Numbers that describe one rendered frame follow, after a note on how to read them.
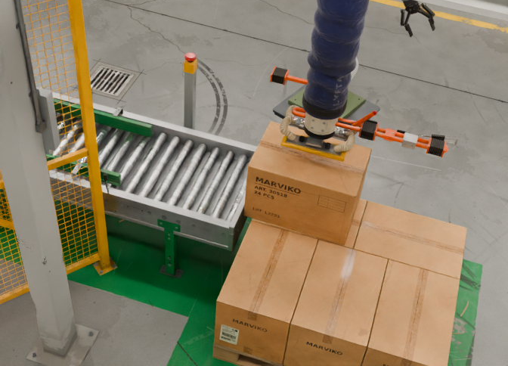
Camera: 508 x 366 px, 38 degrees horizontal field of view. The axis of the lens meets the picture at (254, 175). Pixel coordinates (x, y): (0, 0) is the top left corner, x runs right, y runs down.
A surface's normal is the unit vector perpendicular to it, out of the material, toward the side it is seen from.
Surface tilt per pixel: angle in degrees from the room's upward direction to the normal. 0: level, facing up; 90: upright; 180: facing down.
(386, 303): 0
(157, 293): 0
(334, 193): 90
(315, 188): 90
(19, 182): 90
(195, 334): 0
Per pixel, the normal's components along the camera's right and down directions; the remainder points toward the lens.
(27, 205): -0.30, 0.65
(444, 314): 0.07, -0.71
